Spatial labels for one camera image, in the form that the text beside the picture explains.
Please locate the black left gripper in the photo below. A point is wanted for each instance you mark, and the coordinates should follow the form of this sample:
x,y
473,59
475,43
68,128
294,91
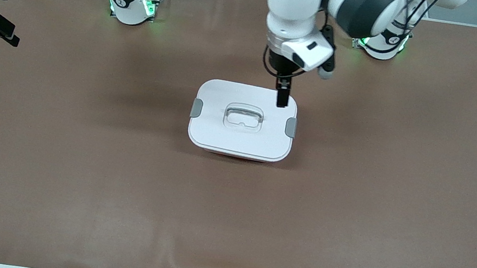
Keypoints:
x,y
280,66

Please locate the white box lid grey latches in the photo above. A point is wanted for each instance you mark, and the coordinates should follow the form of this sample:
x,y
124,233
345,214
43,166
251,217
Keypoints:
x,y
210,130

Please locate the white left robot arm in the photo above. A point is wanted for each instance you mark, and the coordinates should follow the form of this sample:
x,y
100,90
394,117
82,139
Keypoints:
x,y
294,14

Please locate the pink plastic storage box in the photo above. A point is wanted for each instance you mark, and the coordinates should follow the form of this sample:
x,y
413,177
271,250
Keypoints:
x,y
240,157

